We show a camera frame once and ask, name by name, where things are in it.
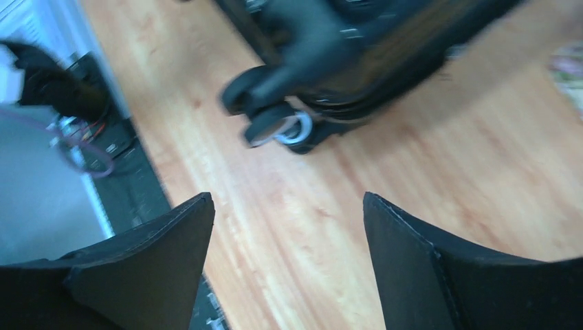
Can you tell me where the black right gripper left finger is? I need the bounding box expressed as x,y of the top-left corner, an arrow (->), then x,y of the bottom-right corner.
1,192 -> 215,329

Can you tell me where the floral placemat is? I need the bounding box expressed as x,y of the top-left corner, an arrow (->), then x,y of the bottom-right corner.
549,40 -> 582,119

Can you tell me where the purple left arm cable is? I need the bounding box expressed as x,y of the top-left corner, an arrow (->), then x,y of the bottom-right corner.
0,107 -> 115,179

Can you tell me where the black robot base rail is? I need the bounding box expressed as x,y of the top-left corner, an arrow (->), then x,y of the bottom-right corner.
68,52 -> 171,234

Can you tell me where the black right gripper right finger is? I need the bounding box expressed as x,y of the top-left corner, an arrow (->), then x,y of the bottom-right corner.
363,192 -> 582,329

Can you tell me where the black white space suitcase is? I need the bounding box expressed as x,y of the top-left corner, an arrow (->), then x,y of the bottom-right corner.
217,0 -> 518,155

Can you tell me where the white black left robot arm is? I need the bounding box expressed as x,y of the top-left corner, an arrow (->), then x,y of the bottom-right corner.
1,39 -> 111,122

